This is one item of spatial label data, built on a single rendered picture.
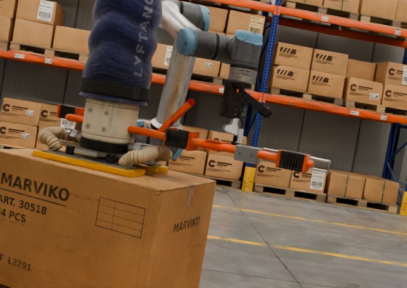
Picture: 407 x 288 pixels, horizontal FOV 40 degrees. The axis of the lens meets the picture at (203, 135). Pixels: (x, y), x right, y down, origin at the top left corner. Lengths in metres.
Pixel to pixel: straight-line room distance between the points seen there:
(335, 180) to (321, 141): 1.40
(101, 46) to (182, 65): 0.79
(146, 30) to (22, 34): 7.48
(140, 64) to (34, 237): 0.61
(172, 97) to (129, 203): 1.04
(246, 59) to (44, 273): 0.89
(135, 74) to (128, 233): 0.48
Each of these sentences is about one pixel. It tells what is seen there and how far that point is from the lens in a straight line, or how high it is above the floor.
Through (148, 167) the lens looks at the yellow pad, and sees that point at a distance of 1.81.
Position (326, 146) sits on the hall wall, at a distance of 10.75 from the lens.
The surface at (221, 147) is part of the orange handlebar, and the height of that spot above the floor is 1.08.
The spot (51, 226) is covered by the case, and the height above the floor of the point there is 0.77.
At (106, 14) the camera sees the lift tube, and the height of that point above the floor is 1.42.
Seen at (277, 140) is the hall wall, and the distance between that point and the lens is 10.49.
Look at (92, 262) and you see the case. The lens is 1.64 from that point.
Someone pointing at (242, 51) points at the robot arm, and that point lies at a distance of 1.77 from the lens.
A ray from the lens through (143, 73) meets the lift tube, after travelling 1.74.
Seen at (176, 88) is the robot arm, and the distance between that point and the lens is 2.49.
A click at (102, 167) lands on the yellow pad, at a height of 0.97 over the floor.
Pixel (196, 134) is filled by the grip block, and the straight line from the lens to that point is 1.71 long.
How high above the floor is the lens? 1.18
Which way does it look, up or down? 3 degrees down
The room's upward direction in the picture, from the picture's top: 9 degrees clockwise
